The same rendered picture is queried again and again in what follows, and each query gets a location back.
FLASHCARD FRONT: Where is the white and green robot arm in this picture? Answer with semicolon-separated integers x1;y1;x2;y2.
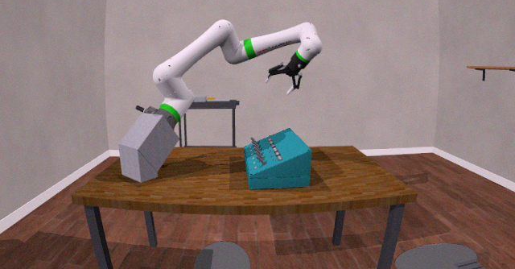
136;20;323;130

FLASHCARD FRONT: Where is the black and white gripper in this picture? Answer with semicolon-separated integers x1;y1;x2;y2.
266;61;303;95

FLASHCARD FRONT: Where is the teal switch console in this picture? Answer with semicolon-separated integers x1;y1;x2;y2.
244;128;311;189

